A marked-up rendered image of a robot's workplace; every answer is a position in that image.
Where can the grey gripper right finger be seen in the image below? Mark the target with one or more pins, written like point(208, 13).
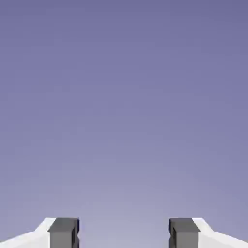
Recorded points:
point(186, 234)

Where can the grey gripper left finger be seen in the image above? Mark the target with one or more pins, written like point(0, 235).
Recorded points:
point(62, 234)

